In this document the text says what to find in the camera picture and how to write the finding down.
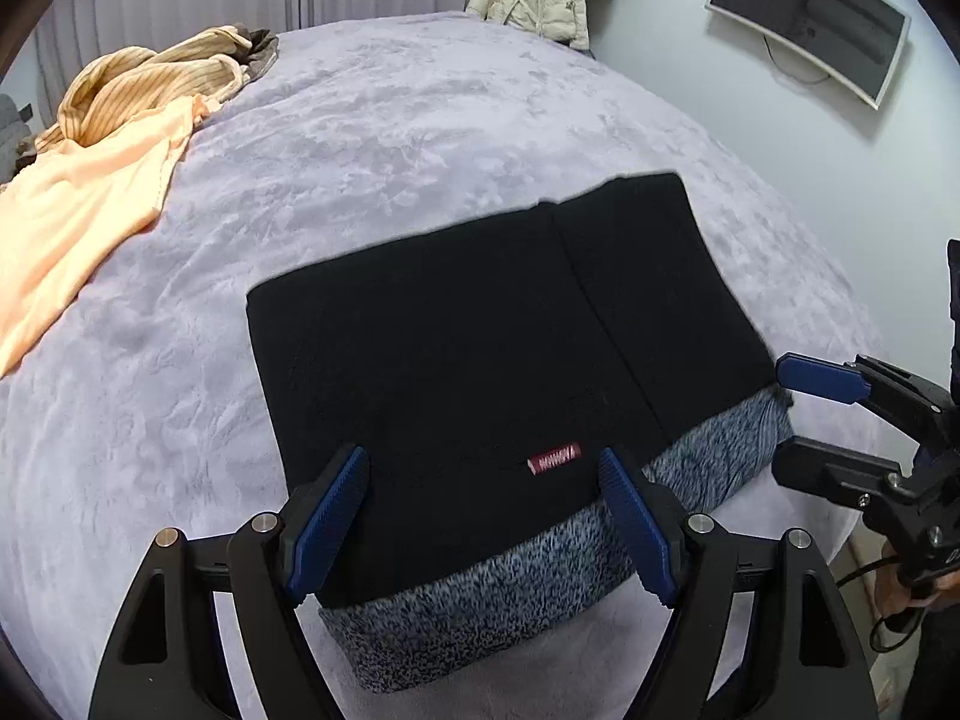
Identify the person's right hand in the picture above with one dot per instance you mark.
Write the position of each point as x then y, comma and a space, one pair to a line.
896, 592

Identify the peach cloth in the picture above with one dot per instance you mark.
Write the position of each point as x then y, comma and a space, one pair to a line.
82, 217

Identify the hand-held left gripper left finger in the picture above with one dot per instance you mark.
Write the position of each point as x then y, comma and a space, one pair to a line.
326, 517

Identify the black and grey sweater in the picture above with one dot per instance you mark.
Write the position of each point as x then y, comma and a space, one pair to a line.
465, 360

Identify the beige striped garment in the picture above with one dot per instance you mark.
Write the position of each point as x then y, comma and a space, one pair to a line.
142, 82

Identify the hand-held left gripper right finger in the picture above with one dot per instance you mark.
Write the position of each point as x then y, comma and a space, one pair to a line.
637, 525

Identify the wall-mounted monitor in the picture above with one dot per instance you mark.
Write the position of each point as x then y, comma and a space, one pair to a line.
810, 11

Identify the dark grey-brown cloth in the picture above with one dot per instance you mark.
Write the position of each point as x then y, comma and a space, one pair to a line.
259, 52

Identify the lilac plush blanket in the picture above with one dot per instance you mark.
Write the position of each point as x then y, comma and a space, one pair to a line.
375, 135

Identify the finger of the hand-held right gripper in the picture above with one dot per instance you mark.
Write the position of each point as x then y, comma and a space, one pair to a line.
817, 379
817, 465

